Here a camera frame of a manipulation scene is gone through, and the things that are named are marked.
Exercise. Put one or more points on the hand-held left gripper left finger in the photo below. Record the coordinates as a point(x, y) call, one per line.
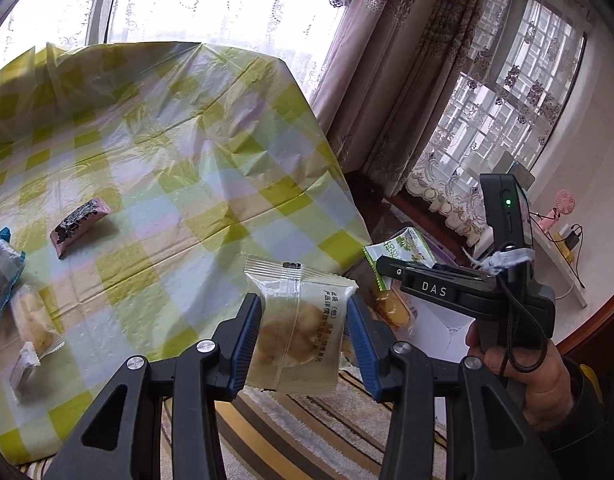
point(247, 345)

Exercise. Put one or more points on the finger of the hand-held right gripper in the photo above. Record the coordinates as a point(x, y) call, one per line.
point(387, 266)

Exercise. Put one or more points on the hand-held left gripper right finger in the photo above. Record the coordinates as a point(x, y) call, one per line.
point(362, 345)

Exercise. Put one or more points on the green white snack packet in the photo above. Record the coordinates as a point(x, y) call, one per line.
point(404, 250)

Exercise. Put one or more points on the orange bread packet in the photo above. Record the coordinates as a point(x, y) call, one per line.
point(389, 307)

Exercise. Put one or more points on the white translucent biscuit packet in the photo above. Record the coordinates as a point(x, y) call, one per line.
point(297, 330)

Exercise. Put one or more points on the white box with purple rim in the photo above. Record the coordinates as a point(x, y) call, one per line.
point(437, 330)

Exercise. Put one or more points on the pink snack packet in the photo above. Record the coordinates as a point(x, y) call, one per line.
point(79, 222)

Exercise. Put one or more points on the clear packet with yellow cake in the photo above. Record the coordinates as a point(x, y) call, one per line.
point(34, 317)

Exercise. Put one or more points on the small white snack packet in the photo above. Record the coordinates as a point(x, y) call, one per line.
point(24, 366)

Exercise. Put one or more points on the blue cartoon snack packet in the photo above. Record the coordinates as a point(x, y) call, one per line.
point(2, 272)

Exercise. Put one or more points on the person's right forearm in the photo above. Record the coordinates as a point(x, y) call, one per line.
point(582, 425)

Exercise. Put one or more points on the person's right hand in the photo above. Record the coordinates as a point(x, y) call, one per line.
point(542, 380)

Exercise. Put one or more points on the white shelf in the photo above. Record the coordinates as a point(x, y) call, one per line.
point(562, 270)

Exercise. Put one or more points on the black charger plug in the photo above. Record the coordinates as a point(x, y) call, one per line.
point(572, 237)

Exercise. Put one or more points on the striped towel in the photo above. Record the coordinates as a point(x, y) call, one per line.
point(297, 435)

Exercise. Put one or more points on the white lace curtain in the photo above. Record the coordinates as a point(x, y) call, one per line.
point(457, 190)

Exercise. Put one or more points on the small pink fan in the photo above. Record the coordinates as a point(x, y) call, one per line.
point(562, 205)

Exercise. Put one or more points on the green checked plastic tablecloth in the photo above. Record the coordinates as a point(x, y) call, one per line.
point(187, 185)

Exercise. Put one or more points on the mauve curtain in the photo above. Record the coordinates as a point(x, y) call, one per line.
point(387, 60)

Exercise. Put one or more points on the window with white grid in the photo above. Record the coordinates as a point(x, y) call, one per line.
point(527, 85)

